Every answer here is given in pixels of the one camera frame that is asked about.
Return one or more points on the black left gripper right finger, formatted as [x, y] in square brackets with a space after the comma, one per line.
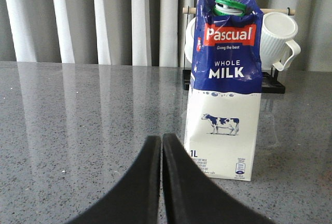
[191, 197]

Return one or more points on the white ribbed mug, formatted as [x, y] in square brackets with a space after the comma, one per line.
[277, 46]

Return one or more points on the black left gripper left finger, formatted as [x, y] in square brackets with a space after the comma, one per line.
[135, 198]

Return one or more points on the blue white milk carton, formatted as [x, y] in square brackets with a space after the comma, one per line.
[225, 90]

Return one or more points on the black wire mug rack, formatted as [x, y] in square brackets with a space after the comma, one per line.
[270, 82]

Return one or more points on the grey white curtain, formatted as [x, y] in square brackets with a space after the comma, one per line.
[135, 32]

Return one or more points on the white smooth mug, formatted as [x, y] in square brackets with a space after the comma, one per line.
[189, 40]

